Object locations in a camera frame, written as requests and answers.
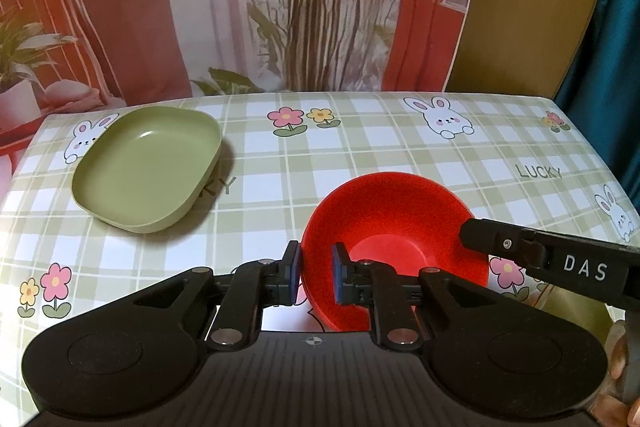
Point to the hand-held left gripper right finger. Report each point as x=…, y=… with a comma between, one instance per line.
x=340, y=272

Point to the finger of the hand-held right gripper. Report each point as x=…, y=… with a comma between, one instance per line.
x=492, y=239

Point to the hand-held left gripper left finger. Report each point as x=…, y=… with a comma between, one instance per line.
x=295, y=264

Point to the red plastic bowl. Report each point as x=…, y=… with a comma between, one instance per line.
x=395, y=207

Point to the person's right hand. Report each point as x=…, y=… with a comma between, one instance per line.
x=622, y=352

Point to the checked bunny print tablecloth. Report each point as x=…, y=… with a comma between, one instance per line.
x=380, y=147

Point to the green square plate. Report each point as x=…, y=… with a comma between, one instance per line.
x=145, y=167

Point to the blue curtain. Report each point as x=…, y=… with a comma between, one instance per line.
x=620, y=57

